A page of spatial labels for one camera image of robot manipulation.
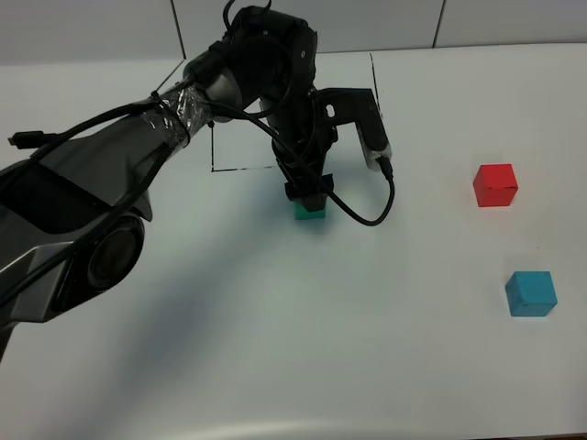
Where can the blue block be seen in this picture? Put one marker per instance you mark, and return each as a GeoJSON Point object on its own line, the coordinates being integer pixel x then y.
{"type": "Point", "coordinates": [530, 294]}

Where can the green block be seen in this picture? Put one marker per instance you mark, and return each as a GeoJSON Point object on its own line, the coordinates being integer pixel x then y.
{"type": "Point", "coordinates": [301, 213]}

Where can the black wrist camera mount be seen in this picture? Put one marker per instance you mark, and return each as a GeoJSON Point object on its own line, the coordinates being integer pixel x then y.
{"type": "Point", "coordinates": [358, 106]}

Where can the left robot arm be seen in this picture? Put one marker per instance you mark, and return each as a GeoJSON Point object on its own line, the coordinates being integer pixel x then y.
{"type": "Point", "coordinates": [73, 213]}

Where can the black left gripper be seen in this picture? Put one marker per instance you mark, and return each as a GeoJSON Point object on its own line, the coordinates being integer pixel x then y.
{"type": "Point", "coordinates": [302, 125]}

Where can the red block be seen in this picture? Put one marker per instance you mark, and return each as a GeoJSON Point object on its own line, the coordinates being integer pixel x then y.
{"type": "Point", "coordinates": [495, 185]}

